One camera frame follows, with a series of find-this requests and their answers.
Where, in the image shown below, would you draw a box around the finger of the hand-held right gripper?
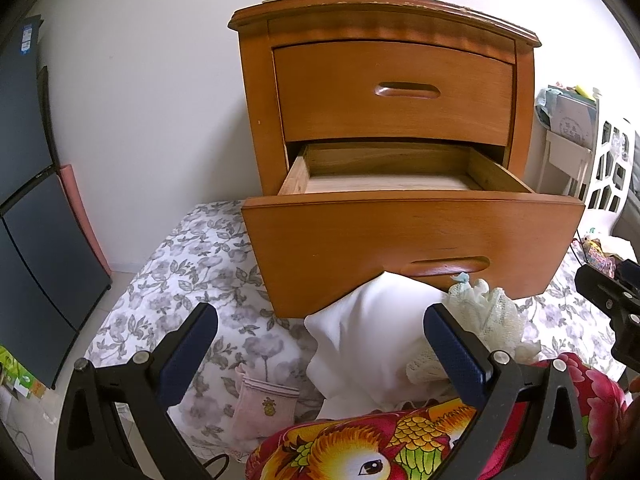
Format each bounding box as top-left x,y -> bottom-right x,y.
614,259 -> 640,286
575,264 -> 640,321

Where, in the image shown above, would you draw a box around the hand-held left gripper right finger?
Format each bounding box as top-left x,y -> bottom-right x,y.
424,303 -> 588,480

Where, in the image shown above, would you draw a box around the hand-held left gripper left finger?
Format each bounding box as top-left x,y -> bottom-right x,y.
55,302 -> 219,480

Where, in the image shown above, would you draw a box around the pale green lace cloth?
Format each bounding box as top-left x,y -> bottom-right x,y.
445,274 -> 543,366

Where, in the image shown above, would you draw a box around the white garment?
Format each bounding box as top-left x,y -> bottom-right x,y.
304,271 -> 451,416

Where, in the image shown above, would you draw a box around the pale pink sock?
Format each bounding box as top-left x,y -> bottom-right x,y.
231,365 -> 301,443

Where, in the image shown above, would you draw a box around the grey padded headboard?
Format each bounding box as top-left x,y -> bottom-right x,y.
612,132 -> 640,241

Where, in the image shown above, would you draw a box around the floral quilt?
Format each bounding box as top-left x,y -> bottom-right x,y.
82,200 -> 626,461

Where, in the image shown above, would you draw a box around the white slatted rack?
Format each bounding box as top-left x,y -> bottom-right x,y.
537,85 -> 636,211

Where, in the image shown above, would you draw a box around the red printed blanket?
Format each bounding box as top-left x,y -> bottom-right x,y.
245,352 -> 628,480

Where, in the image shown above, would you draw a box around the grey notebook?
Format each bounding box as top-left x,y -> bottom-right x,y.
550,95 -> 598,148

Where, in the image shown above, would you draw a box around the colourful paper packets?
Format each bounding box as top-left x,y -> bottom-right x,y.
0,345 -> 48,401

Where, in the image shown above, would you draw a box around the pink board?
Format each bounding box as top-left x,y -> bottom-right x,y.
59,164 -> 113,273

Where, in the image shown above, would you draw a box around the teal plastic bag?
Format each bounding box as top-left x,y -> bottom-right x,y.
535,87 -> 561,126

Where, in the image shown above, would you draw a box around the wooden nightstand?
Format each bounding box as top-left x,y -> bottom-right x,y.
227,0 -> 543,211

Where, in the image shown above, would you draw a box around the black cable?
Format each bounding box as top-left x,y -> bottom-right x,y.
200,452 -> 231,480
570,225 -> 588,266

